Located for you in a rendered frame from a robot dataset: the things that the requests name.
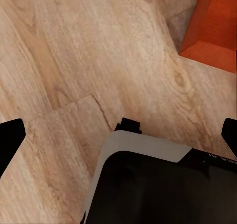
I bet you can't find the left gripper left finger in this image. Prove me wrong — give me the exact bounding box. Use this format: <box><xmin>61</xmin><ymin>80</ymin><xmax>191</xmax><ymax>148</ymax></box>
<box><xmin>0</xmin><ymin>118</ymin><xmax>26</xmax><ymax>178</ymax></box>

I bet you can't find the storage box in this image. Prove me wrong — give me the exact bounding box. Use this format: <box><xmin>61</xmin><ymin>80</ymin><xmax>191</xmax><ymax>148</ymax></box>
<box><xmin>178</xmin><ymin>0</ymin><xmax>237</xmax><ymax>74</ymax></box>

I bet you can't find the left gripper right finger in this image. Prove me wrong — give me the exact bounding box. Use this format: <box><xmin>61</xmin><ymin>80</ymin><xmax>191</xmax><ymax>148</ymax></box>
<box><xmin>221</xmin><ymin>118</ymin><xmax>237</xmax><ymax>157</ymax></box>

